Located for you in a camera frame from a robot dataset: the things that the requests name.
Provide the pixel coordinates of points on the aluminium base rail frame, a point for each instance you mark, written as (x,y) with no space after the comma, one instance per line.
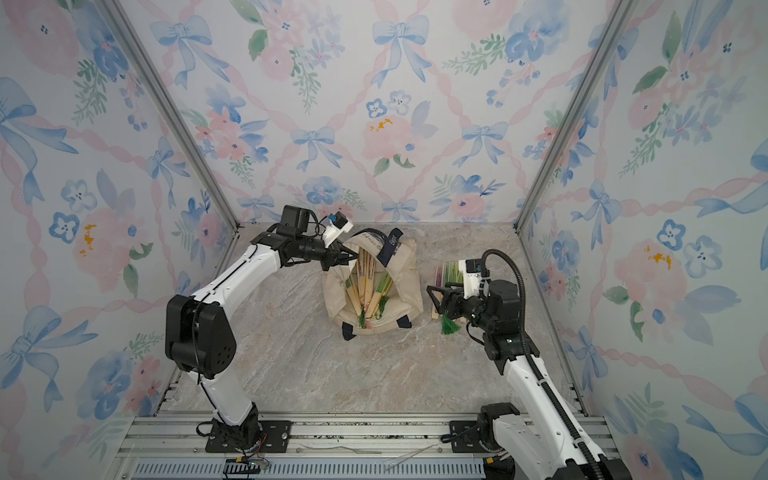
(322,446)

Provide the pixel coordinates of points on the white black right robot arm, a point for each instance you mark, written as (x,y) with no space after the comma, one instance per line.
(555,445)

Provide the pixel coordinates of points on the aluminium corner post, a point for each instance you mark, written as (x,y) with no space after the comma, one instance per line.
(118,21)
(615,27)

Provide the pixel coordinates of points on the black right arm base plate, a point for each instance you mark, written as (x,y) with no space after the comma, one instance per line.
(464,437)

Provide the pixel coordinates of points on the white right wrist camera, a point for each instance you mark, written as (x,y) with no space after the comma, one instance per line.
(474,281)

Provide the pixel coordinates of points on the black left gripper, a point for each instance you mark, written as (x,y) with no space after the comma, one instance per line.
(334,255)

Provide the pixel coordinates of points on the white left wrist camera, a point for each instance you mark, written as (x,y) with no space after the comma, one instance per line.
(338,224)

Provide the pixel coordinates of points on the aluminium corner post left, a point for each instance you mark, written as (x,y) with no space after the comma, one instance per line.
(118,21)

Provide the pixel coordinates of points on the dark green fan in bag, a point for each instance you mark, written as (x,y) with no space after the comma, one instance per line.
(379,297)

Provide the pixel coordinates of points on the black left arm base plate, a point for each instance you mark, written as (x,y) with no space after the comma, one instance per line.
(267,436)

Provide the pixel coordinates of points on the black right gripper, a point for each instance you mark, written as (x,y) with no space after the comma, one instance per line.
(455,296)

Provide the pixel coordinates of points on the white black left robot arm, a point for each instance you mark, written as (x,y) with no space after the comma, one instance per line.
(199,337)

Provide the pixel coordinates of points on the light green bamboo fan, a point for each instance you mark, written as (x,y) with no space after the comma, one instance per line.
(443,299)

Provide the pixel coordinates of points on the beige tote bag navy handles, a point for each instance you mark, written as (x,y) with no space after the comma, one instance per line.
(393,253)

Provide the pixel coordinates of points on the white red printed fan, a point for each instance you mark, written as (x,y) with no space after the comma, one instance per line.
(359,286)

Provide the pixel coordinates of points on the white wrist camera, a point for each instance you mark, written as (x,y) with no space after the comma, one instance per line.
(474,281)
(338,224)

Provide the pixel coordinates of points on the aluminium corner post right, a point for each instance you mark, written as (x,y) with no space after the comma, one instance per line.
(615,27)

